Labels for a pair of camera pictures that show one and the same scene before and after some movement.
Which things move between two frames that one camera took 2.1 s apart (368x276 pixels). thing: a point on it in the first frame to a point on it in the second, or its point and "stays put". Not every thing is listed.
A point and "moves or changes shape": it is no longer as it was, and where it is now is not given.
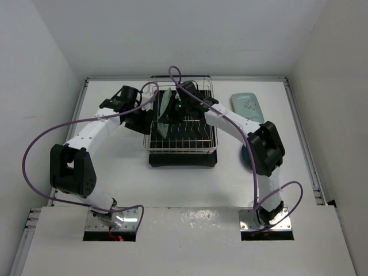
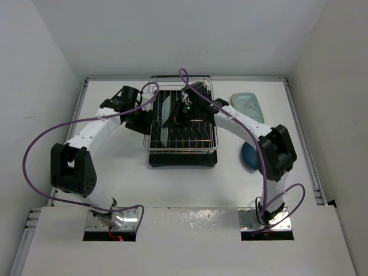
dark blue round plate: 246,157 stays put
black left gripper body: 139,121 stays put
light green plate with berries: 246,105 stays put
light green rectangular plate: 163,127 moves or changes shape
